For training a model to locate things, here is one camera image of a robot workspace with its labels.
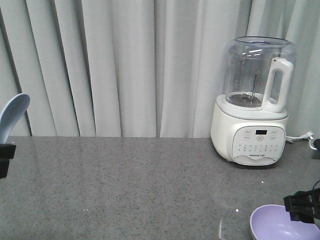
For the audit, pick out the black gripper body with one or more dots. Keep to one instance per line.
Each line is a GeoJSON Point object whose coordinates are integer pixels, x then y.
{"type": "Point", "coordinates": [314, 144]}

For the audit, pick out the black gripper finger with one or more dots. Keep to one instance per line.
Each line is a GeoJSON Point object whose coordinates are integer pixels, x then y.
{"type": "Point", "coordinates": [303, 206]}
{"type": "Point", "coordinates": [7, 153]}

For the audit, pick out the lavender plastic bowl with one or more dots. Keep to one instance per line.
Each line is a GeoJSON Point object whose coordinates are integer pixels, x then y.
{"type": "Point", "coordinates": [273, 222]}

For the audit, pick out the light blue plastic spoon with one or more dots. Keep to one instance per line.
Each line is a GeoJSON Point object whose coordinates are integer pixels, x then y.
{"type": "Point", "coordinates": [12, 112]}

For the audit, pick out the white blender appliance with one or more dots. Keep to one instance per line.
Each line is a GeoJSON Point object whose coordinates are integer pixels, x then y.
{"type": "Point", "coordinates": [250, 116]}

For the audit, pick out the white pleated curtain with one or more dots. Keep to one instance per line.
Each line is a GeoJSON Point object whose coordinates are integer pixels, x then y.
{"type": "Point", "coordinates": [143, 68]}

